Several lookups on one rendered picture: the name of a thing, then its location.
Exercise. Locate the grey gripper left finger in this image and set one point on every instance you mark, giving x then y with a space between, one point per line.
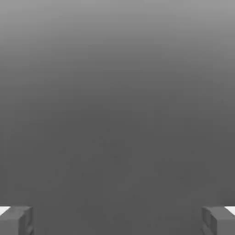
14 222

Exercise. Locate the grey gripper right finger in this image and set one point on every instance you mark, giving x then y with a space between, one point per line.
220 222

